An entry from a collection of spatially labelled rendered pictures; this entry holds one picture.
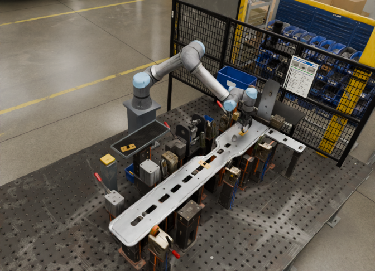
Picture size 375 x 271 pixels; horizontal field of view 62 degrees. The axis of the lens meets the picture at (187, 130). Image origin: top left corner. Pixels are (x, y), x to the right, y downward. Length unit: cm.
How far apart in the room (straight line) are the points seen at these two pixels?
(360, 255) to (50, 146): 324
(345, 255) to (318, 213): 87
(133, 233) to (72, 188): 78
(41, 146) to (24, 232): 174
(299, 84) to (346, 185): 85
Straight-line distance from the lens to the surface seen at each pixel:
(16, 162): 367
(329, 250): 315
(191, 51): 197
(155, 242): 158
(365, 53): 241
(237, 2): 403
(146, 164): 182
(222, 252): 200
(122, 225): 171
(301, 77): 256
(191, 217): 170
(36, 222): 220
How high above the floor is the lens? 242
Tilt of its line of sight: 39 degrees down
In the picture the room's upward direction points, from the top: 6 degrees clockwise
